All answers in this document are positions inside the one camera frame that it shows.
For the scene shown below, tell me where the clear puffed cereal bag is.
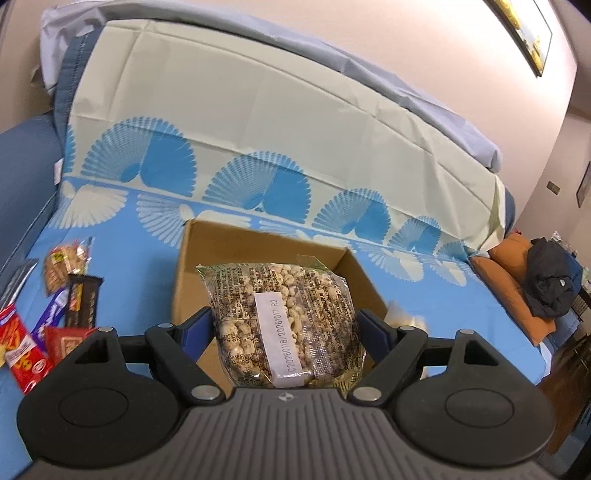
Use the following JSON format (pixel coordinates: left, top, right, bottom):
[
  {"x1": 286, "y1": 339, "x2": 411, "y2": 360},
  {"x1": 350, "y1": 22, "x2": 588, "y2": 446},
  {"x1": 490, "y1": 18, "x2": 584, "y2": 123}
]
[{"x1": 196, "y1": 262, "x2": 367, "y2": 400}]

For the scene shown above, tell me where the purple candy packet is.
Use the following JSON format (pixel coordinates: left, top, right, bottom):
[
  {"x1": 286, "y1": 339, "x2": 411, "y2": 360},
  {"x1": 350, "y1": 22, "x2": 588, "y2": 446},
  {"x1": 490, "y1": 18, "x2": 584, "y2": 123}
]
[{"x1": 31, "y1": 291, "x2": 71, "y2": 345}]

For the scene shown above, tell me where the framed wall picture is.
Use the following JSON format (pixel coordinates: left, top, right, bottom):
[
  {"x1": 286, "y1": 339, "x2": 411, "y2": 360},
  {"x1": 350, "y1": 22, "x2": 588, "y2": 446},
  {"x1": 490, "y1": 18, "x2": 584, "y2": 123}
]
[{"x1": 485, "y1": 0, "x2": 555, "y2": 77}]

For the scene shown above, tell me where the clear orange cracker packet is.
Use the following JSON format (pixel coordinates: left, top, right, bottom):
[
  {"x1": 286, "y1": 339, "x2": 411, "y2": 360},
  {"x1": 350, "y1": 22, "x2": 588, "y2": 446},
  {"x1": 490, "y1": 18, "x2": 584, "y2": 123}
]
[{"x1": 43, "y1": 237, "x2": 94, "y2": 296}]

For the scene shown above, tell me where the brown cardboard box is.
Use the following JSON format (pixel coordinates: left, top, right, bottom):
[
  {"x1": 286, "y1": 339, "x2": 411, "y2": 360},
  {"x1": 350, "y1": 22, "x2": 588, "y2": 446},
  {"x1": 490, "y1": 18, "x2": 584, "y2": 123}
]
[{"x1": 172, "y1": 220, "x2": 389, "y2": 389}]

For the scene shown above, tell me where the orange pillow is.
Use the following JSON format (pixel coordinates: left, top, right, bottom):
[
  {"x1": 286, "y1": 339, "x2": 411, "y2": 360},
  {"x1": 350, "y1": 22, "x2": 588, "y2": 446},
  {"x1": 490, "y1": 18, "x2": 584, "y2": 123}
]
[{"x1": 470, "y1": 233, "x2": 557, "y2": 347}]

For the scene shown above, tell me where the blue fan-printed sheet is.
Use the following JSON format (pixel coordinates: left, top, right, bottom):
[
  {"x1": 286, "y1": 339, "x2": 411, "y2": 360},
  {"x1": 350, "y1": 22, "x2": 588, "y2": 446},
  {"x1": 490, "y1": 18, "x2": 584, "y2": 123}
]
[{"x1": 0, "y1": 23, "x2": 551, "y2": 403}]

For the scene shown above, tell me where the red orange chip packet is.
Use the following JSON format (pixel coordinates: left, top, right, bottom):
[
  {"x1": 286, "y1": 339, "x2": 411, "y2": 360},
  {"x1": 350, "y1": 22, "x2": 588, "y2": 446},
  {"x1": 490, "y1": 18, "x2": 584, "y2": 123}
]
[{"x1": 0, "y1": 304, "x2": 54, "y2": 394}]

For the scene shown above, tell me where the black bag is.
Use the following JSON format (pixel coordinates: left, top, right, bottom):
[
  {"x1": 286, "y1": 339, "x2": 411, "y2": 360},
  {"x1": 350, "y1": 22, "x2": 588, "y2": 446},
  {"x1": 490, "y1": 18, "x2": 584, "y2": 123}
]
[{"x1": 522, "y1": 237, "x2": 581, "y2": 319}]

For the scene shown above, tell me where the small red snack packet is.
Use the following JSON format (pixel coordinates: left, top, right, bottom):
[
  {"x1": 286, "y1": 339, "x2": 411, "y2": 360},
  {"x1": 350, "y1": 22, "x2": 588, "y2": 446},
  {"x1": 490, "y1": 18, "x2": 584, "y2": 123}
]
[{"x1": 43, "y1": 327, "x2": 99, "y2": 371}]

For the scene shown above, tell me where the small dark wall frame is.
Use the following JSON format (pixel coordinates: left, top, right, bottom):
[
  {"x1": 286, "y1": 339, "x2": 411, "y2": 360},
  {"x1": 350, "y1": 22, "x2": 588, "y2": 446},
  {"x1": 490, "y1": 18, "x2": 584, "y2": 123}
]
[{"x1": 575, "y1": 161, "x2": 591, "y2": 208}]

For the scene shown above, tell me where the dark brown biscuit packet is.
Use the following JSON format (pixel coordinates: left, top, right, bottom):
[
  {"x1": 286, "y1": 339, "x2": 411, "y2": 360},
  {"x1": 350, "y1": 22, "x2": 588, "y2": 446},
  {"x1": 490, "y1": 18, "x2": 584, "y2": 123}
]
[{"x1": 65, "y1": 274, "x2": 104, "y2": 329}]

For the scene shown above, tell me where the blue grey cushion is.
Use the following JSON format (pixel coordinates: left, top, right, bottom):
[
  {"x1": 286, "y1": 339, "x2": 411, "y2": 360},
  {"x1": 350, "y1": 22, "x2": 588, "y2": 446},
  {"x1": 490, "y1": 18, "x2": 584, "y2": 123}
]
[{"x1": 0, "y1": 113, "x2": 64, "y2": 280}]

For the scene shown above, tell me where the silver stick packet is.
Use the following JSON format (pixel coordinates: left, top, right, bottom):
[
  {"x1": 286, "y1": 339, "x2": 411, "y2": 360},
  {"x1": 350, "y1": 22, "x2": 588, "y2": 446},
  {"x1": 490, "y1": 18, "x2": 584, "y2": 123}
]
[
  {"x1": 10, "y1": 258, "x2": 40, "y2": 296},
  {"x1": 0, "y1": 268, "x2": 29, "y2": 306}
]

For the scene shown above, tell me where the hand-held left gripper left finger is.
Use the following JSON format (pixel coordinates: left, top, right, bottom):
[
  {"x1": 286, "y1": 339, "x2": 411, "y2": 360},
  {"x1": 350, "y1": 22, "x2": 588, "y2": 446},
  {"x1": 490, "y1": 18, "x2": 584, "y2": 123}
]
[{"x1": 69, "y1": 307, "x2": 232, "y2": 407}]

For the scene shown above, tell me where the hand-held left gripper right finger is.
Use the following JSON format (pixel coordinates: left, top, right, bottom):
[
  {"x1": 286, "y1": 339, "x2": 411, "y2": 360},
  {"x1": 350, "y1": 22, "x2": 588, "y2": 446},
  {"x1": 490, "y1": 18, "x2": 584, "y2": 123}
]
[{"x1": 346, "y1": 308, "x2": 505, "y2": 408}]

